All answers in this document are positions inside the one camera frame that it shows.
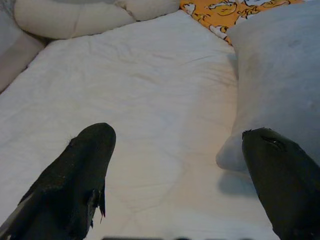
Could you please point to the grey square pillow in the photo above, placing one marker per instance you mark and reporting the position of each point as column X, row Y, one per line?
column 280, row 80

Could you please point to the orange cartoon egg blanket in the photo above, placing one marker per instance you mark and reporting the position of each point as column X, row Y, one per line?
column 220, row 12

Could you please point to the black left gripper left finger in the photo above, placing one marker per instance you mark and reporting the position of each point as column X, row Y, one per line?
column 65, row 187

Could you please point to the white quilted mattress pad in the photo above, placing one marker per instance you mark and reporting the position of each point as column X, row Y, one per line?
column 137, row 87

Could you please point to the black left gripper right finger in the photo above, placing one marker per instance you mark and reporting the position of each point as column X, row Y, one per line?
column 287, row 190

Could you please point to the cream bolster pillow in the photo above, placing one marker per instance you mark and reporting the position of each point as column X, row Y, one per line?
column 70, row 20

